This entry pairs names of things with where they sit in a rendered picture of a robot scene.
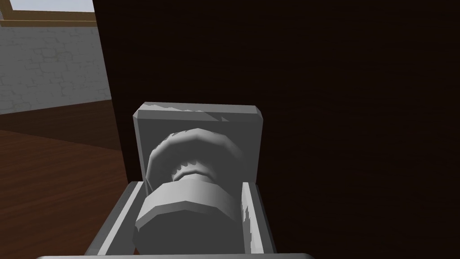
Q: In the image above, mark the grey door knob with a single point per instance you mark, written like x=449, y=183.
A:
x=190, y=194

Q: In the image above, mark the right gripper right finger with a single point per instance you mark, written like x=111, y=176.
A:
x=254, y=219

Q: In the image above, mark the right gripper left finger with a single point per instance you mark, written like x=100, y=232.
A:
x=116, y=225

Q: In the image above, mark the dark brown door leaf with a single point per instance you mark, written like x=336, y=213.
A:
x=323, y=90

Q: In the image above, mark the wooden framed window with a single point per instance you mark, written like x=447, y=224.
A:
x=46, y=14

